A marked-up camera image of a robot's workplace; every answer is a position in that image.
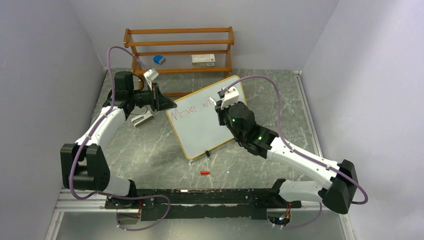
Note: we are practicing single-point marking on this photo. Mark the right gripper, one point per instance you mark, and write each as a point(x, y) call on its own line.
point(220, 111)

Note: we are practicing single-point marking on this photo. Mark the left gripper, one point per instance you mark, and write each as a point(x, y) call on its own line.
point(159, 102)

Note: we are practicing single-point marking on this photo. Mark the yellow framed whiteboard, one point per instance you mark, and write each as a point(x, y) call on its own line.
point(195, 121)

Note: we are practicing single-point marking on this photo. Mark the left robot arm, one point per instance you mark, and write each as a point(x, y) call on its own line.
point(85, 171)

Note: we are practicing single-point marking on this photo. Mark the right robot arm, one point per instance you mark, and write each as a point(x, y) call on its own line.
point(332, 183)

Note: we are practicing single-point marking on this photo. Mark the blue whiteboard eraser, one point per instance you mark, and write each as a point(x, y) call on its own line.
point(159, 59)

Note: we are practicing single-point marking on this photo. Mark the grey white stapler-like block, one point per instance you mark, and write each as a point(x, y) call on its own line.
point(140, 120)

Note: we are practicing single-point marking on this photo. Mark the wooden two-tier rack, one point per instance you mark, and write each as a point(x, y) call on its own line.
point(178, 45)

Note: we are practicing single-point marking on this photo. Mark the white red marker box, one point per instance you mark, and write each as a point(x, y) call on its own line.
point(203, 60)

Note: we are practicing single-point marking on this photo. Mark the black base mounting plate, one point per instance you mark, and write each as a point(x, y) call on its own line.
point(204, 212)

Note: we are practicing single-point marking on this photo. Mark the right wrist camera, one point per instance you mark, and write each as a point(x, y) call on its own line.
point(228, 96)

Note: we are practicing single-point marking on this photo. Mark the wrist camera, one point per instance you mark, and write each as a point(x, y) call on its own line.
point(150, 75)
point(228, 96)

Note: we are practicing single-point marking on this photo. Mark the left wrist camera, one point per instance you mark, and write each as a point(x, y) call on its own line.
point(150, 75)

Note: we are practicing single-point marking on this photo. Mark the aluminium rail frame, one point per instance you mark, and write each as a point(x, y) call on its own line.
point(82, 202)

